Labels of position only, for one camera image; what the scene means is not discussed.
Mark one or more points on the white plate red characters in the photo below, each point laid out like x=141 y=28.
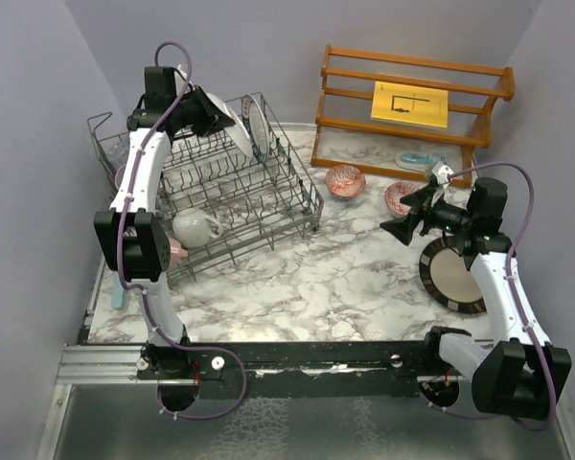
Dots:
x=235 y=129

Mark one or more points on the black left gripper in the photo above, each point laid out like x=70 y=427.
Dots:
x=213 y=119

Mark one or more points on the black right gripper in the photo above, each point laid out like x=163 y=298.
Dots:
x=420 y=201

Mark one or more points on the green rimmed white plate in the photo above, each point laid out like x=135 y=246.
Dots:
x=257 y=127

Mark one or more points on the yellow book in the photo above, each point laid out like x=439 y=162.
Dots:
x=408 y=104

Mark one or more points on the dark rimmed beige plate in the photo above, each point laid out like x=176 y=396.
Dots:
x=446 y=279

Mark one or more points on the grey wire dish rack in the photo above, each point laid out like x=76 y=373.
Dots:
x=256 y=203

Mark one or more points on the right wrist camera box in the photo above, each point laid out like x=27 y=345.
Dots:
x=439 y=175

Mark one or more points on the white speckled mug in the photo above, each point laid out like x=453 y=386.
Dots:
x=193 y=228

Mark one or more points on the pink mug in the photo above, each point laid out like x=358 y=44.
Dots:
x=178 y=253

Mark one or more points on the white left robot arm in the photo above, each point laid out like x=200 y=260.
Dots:
x=132 y=239

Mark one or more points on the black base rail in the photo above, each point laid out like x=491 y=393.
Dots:
x=293 y=370

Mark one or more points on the wooden shelf rack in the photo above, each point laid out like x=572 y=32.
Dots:
x=470 y=106

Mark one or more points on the red patterned bowl near mug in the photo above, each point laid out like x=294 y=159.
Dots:
x=345 y=181

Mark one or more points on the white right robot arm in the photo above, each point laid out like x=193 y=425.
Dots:
x=523 y=375

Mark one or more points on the red patterned bowl far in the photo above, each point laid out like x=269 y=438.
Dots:
x=393 y=195

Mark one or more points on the clear octagonal glass tumbler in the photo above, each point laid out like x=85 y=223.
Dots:
x=117 y=155

